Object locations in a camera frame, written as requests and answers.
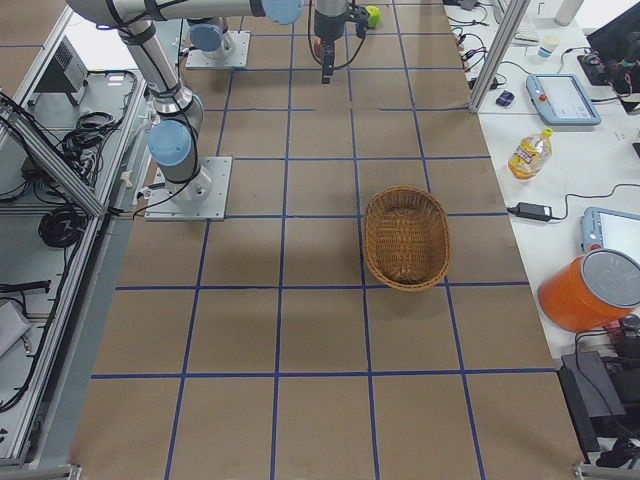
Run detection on orange cylindrical container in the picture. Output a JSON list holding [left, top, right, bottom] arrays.
[[537, 249, 639, 333]]

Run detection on woven wicker basket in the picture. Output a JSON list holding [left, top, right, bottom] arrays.
[[363, 186, 450, 292]]

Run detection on aluminium frame post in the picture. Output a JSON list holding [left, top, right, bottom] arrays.
[[468, 0, 530, 113]]

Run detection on blue teach pendant tablet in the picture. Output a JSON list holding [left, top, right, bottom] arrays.
[[525, 74, 601, 126]]

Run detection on coiled black cables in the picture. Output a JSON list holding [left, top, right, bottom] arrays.
[[38, 202, 87, 249]]

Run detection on white paper cup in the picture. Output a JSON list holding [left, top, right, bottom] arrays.
[[537, 35, 560, 59]]

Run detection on green apple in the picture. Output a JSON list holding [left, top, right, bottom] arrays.
[[365, 5, 381, 29]]

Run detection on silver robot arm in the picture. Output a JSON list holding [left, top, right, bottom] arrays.
[[68, 1, 370, 206], [187, 16, 232, 58]]

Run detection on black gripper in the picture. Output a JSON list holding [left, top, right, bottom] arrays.
[[314, 0, 370, 84]]

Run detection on yellow juice bottle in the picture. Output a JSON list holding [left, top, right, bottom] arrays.
[[507, 127, 554, 180]]

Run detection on dark blue computer mouse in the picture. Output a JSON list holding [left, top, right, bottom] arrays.
[[495, 91, 515, 107]]

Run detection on black power adapter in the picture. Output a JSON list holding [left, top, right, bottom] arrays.
[[515, 202, 553, 222]]

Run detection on red apple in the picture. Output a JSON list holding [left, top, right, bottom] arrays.
[[313, 38, 323, 58]]

